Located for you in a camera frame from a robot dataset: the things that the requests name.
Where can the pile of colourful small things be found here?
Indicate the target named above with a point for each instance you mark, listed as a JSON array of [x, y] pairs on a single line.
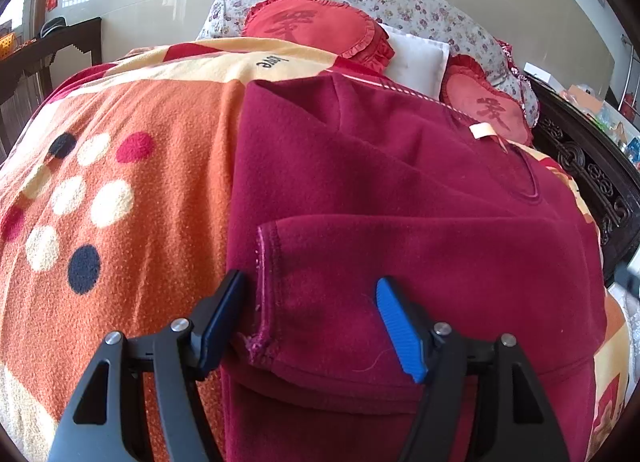
[[617, 134]]

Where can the dark wooden table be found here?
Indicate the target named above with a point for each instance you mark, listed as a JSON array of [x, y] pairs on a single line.
[[50, 51]]

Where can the white box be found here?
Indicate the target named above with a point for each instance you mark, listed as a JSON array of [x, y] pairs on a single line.
[[539, 72]]

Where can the maroon sweater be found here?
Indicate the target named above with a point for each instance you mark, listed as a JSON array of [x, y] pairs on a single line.
[[400, 192]]

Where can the dark carved wooden cabinet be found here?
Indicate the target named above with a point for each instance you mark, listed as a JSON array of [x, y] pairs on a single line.
[[590, 166]]

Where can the black hat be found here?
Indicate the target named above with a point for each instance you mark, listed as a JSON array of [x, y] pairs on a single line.
[[52, 27]]

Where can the printed orange red blanket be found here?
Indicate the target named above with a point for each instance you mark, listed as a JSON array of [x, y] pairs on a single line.
[[150, 192]]

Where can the window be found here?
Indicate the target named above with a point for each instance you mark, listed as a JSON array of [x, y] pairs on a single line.
[[12, 1]]

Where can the white pillow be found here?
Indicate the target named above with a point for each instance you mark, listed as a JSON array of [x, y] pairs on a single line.
[[420, 61]]

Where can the orange box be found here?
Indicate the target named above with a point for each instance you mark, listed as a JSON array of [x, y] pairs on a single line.
[[585, 100]]

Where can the red heart pillow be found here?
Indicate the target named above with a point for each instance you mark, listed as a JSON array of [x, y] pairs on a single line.
[[485, 101], [310, 26]]

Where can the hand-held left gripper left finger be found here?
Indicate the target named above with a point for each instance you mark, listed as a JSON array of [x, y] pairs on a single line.
[[222, 322]]

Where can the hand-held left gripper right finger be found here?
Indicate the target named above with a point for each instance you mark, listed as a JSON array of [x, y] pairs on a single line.
[[400, 332]]

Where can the orange basket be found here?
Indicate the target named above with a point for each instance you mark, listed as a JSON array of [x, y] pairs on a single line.
[[6, 45]]

